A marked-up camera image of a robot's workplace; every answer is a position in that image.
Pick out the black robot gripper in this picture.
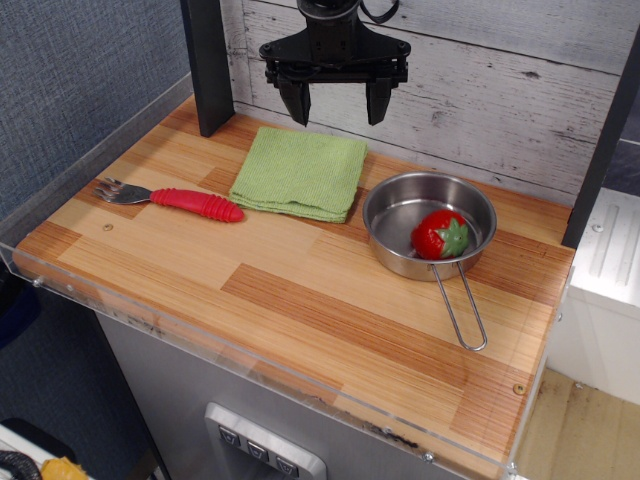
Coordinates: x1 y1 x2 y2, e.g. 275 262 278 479
259 14 411 126

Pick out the green cloth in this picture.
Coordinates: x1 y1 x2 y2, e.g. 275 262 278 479
229 127 368 223

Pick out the small steel pan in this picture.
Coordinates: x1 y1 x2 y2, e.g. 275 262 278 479
362 171 497 352

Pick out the red toy strawberry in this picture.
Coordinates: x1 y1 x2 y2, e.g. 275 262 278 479
411 209 470 260

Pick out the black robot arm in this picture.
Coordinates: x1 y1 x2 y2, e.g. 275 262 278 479
259 1 411 125

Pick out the clear acrylic table guard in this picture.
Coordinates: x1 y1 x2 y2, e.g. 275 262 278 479
14 87 578 479

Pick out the white side cabinet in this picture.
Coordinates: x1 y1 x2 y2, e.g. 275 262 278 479
547 188 639 404

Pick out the grey button control panel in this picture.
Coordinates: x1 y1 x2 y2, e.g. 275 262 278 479
204 402 327 479

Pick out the yellow object at corner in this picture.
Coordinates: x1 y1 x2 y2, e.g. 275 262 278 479
40 457 89 480

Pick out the black braided cable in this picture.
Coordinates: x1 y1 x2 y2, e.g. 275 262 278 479
358 0 401 24

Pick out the dark grey vertical post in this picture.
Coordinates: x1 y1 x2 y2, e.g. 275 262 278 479
180 0 235 137

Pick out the red handled metal fork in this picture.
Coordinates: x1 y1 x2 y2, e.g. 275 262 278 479
93 177 245 223

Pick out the dark grey right post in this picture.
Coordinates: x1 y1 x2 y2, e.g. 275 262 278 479
561 30 639 249

